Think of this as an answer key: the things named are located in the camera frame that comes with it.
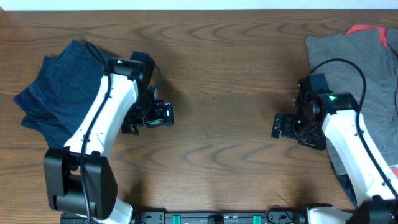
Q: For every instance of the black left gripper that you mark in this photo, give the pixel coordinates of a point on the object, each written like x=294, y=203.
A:
x=157, y=120

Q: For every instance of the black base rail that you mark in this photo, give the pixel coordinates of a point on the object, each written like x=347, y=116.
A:
x=272, y=215

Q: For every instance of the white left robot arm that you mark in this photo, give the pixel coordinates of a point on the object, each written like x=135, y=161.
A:
x=78, y=177

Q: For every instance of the folded navy blue garment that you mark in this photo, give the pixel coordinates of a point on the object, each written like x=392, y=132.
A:
x=39, y=117

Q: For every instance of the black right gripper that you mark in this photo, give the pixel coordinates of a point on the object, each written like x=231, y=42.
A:
x=316, y=142

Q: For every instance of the grey shorts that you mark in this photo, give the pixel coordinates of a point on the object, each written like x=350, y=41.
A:
x=359, y=64

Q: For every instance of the navy blue shorts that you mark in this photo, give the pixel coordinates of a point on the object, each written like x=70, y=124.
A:
x=70, y=85

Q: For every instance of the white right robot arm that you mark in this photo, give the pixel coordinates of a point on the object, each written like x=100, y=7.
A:
x=337, y=118

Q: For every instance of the black garment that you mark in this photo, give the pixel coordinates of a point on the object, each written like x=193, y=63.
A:
x=346, y=185

